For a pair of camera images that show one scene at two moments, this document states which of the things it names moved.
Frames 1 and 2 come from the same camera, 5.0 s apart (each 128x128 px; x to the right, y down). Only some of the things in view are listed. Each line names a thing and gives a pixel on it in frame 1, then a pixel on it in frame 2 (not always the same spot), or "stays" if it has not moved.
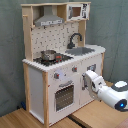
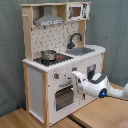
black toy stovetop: [59, 59] stays
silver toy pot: [48, 55] stays
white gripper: [92, 82] to [80, 80]
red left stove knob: [56, 75] stays
